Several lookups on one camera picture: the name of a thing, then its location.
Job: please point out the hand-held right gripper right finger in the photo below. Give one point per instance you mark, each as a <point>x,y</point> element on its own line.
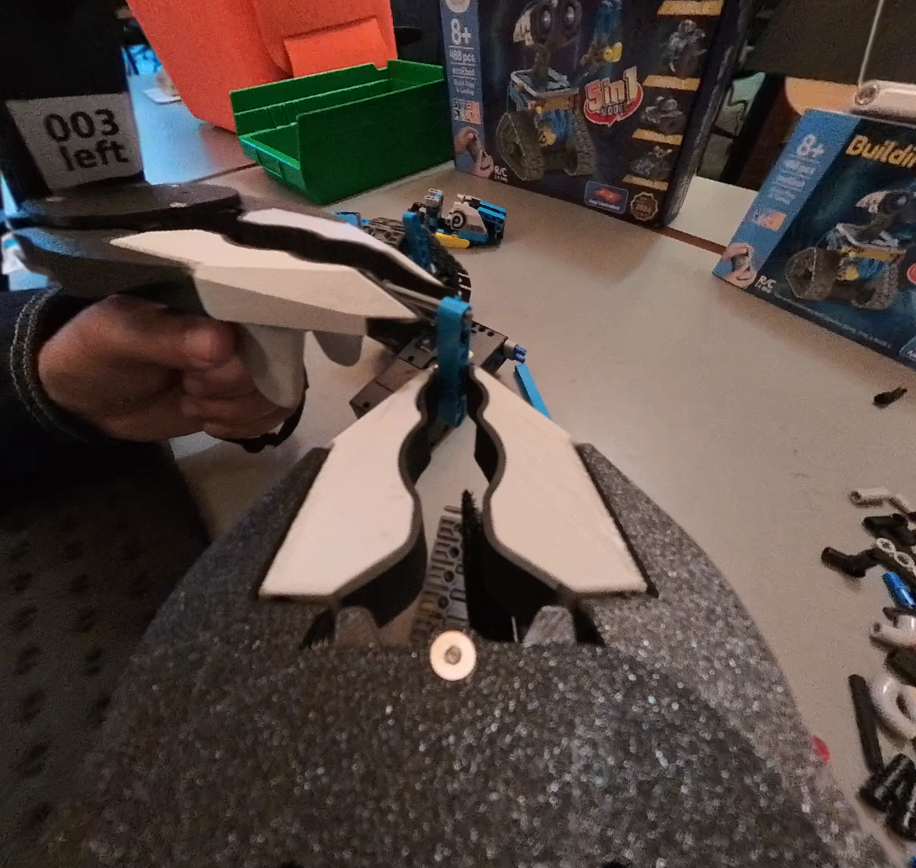
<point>565,517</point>

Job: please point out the person's left forearm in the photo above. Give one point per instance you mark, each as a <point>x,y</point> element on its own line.
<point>28,381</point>

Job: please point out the large orange container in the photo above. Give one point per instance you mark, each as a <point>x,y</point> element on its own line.
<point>215,23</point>

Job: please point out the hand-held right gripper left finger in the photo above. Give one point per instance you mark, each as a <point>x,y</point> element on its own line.
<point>343,517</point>

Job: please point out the black toy connector pin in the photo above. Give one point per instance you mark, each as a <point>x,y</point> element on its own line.
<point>891,396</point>

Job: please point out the black dimpled pad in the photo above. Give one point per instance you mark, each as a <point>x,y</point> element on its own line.
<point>71,632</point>

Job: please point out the short blue toy beam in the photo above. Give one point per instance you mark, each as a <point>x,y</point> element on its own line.
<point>531,390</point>

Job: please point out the black partition panel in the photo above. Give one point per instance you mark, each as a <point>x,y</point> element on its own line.
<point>808,16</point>

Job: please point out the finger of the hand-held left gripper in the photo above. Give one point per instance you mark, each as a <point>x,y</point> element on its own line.
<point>322,231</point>
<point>286,288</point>

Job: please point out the green storage bin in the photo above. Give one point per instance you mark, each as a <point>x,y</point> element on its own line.
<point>358,145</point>

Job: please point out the blue robot kit box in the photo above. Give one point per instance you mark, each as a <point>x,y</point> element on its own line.
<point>608,95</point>
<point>823,238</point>

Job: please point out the pile of red black bricks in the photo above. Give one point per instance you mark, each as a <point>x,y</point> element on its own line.
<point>887,667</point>

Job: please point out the black motor battery block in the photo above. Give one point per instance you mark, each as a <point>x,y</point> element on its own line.
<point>401,374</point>

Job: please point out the grey toy track belt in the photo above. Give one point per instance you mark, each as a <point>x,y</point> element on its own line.
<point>444,574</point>

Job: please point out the long blue toy beam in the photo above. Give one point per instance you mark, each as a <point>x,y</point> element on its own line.
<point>453,360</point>

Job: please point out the person's left hand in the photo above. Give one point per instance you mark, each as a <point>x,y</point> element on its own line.
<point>143,374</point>

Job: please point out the small blue white toy robot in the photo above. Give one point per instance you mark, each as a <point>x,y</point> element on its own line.
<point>465,220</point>

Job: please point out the brown wooden bar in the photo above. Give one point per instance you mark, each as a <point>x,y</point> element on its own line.
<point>698,240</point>

